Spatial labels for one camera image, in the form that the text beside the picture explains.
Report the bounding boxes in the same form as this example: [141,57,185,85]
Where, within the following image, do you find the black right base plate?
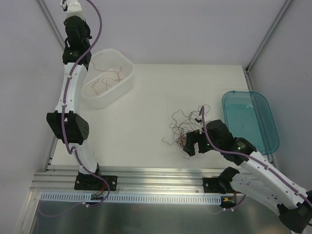
[202,177,220,193]

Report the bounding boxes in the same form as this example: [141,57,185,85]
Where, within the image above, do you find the teal plastic bin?
[222,91,279,155]

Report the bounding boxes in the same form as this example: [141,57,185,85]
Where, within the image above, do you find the white slotted cable duct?
[40,192,221,205]

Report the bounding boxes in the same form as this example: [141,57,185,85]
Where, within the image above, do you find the white plastic basket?
[81,49,135,109]

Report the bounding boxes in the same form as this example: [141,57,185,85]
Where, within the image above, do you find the right aluminium frame post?
[245,0,294,74]

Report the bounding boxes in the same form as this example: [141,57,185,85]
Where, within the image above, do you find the long red wire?
[90,60,122,83]

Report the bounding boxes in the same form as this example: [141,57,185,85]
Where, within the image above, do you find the red wire in basket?
[91,67,124,95]

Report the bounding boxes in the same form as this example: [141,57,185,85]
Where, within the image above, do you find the red and black wires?
[162,104,213,160]

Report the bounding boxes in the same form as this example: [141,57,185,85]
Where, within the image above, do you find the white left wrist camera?
[60,0,85,20]

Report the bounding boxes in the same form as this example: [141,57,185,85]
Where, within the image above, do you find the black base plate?
[202,177,220,193]
[74,172,118,191]

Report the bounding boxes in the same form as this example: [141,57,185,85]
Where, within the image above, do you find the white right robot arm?
[183,119,312,234]

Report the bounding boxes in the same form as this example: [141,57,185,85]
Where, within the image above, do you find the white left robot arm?
[46,16,103,191]

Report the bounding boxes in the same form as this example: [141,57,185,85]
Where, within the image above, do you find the aluminium mounting rail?
[30,165,224,195]

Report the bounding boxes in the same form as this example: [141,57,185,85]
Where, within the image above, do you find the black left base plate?
[74,172,118,191]

